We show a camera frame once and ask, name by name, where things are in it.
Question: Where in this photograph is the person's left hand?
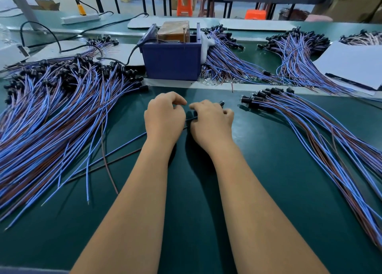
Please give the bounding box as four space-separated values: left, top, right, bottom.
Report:
144 91 188 147

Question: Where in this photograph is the person's right hand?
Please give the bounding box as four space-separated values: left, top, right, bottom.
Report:
189 99 235 155

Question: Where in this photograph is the blue brown plug cable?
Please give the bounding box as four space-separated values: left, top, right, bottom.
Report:
66 100 226 183

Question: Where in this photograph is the blue plastic tester box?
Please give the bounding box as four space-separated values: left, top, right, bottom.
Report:
140 23 207 82

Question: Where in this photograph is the pile of wired lamps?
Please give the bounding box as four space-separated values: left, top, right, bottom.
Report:
0 55 149 230
240 87 382 248

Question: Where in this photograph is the person's right forearm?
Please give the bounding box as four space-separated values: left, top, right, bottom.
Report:
209 145 330 274

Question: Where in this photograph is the person's left forearm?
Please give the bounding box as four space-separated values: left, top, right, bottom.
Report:
70 141 177 274

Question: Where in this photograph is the white power strip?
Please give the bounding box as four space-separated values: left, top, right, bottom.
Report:
61 13 101 25

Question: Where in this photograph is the white flat mat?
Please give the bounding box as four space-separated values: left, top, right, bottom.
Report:
220 19 299 32
128 16 220 30
30 41 144 67

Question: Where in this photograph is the brown cardboard block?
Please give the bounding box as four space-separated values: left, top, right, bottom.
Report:
158 20 191 43

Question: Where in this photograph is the orange plastic stool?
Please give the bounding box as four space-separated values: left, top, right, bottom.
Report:
177 0 194 17
245 9 267 21

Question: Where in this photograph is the black pen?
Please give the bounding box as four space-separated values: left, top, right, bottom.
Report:
325 73 377 91

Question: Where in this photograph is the pink plastic stool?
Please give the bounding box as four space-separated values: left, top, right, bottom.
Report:
304 15 333 23

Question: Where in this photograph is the white paper sheet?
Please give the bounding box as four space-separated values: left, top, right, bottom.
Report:
313 41 382 91

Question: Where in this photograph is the open cardboard box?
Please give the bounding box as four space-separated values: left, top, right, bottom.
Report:
35 0 60 11

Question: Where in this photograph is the white plastic device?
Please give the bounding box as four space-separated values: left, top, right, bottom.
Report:
0 44 31 69

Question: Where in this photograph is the grey metal pole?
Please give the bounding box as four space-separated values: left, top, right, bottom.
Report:
3 0 41 24

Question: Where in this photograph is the stack of large cardboard boxes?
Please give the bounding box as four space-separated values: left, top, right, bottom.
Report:
325 0 382 24

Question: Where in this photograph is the loose grey wire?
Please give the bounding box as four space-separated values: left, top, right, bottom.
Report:
100 136 119 195

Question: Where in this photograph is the black power cable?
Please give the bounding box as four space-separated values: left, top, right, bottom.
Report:
19 12 149 54

